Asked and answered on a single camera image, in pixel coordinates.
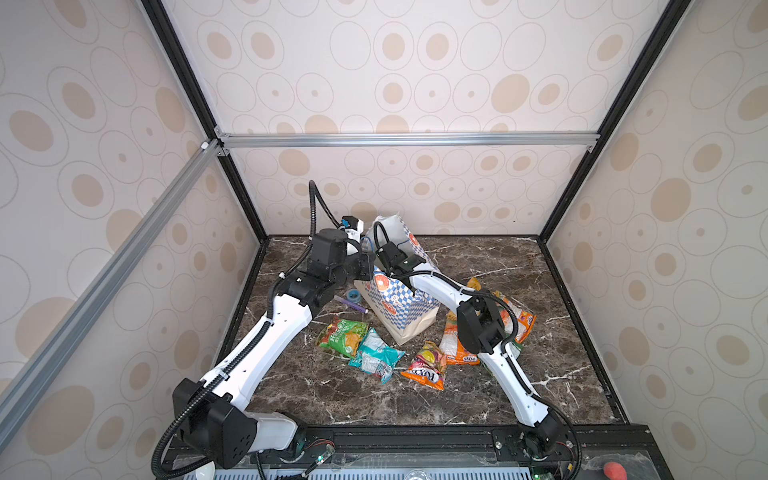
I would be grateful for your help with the teal snack packet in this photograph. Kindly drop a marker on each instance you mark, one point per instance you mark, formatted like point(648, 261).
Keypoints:
point(376, 357)

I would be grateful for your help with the aluminium rail left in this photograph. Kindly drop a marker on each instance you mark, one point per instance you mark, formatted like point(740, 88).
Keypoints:
point(40, 371)

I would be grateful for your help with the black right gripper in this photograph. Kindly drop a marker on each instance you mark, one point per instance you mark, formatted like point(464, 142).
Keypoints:
point(390, 259)

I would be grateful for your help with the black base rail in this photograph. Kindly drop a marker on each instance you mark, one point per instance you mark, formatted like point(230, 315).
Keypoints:
point(446, 452)

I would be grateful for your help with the blue checkered paper bag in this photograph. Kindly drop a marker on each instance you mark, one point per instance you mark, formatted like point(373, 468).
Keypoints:
point(403, 312)

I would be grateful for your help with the green corn chips packet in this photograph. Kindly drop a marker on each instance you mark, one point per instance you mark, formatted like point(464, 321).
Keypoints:
point(343, 336)

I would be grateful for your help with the black corner frame post right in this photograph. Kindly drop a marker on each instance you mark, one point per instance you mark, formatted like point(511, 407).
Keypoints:
point(652, 49)

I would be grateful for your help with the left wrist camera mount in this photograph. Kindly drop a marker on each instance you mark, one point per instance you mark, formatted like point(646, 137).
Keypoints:
point(353, 227)

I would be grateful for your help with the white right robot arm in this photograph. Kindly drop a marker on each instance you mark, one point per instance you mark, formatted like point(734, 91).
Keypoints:
point(487, 328)

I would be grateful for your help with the blue tape roll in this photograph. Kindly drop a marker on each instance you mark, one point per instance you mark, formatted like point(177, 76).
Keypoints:
point(354, 296)

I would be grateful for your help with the aluminium rail back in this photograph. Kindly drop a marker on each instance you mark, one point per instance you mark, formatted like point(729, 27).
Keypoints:
point(391, 140)

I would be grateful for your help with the aluminium rail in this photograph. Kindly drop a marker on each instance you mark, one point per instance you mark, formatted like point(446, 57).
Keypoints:
point(391, 140)
point(40, 371)

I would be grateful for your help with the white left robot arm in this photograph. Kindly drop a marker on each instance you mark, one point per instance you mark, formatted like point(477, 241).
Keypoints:
point(211, 424)

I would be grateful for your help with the black corner frame post left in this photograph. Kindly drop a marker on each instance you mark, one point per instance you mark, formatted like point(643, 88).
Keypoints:
point(160, 22)

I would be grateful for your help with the red emergency button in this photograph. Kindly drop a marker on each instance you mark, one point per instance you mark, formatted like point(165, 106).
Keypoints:
point(614, 471)

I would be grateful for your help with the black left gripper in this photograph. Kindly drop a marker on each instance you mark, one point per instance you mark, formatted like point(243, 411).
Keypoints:
point(367, 261)

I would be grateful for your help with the orange rainbow snack packet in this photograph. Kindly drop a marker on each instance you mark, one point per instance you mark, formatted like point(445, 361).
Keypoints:
point(524, 319)

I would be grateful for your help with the black corner frame post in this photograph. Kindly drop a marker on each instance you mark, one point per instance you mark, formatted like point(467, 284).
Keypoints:
point(652, 49)
point(160, 22)

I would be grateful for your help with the red yellow snack packet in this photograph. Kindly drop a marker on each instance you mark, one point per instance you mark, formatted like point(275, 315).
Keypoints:
point(429, 367)

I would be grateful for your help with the purple marker pen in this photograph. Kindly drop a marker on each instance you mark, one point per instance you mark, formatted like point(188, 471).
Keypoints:
point(351, 304)

